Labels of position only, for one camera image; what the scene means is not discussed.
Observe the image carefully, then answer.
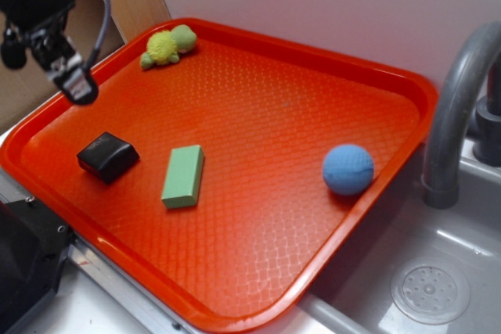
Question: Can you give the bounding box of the black curved block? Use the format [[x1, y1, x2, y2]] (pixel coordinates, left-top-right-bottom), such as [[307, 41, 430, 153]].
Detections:
[[77, 132, 140, 184]]

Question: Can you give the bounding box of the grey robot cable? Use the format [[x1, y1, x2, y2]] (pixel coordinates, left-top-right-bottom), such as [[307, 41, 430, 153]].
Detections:
[[82, 0, 113, 75]]

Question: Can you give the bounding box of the grey toy sink basin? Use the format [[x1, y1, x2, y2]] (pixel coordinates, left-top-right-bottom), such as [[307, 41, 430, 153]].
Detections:
[[301, 136, 501, 334]]

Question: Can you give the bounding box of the dark faucet handle knob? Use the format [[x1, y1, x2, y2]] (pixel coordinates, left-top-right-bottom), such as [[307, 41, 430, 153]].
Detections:
[[473, 57, 500, 167]]

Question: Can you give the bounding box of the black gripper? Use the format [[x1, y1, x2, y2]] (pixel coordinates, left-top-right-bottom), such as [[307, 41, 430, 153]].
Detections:
[[1, 0, 99, 106]]

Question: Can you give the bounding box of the green rectangular block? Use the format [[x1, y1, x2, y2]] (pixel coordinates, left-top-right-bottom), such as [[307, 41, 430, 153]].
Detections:
[[161, 145, 205, 210]]

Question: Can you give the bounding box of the round sink drain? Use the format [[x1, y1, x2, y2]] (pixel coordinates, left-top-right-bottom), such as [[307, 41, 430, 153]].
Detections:
[[390, 257, 470, 325]]

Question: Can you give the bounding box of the black box with screws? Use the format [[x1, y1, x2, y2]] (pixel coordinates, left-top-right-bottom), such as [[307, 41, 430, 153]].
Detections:
[[1, 199, 72, 333]]

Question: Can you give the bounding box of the grey curved faucet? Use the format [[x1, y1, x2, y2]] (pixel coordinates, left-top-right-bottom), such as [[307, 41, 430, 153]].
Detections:
[[422, 21, 500, 209]]

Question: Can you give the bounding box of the blue textured ball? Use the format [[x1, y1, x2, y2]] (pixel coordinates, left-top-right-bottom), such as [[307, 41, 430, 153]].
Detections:
[[322, 144, 375, 196]]

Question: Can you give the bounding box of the green yellow plush turtle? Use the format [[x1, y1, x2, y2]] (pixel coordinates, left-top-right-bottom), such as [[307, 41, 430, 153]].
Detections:
[[140, 24, 197, 70]]

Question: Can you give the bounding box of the red plastic tray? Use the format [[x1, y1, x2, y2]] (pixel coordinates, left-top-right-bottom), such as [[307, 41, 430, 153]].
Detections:
[[1, 19, 438, 333]]

